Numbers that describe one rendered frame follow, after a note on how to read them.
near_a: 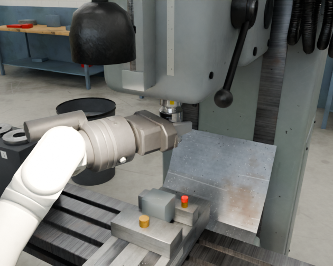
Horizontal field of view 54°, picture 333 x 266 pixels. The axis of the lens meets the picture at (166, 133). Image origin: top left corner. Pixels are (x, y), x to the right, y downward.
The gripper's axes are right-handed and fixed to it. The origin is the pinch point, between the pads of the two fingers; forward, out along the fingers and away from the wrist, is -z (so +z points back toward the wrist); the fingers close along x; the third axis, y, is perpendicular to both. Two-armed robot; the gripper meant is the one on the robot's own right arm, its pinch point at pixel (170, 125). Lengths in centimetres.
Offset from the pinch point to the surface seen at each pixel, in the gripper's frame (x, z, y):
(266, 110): 4.8, -38.2, 6.2
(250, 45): -6.0, -14.6, -15.1
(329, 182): 56, -214, 121
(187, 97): -10.4, 4.9, -9.3
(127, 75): -4.7, 12.2, -12.7
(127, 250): -0.3, 11.5, 25.9
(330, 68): 160, -388, 65
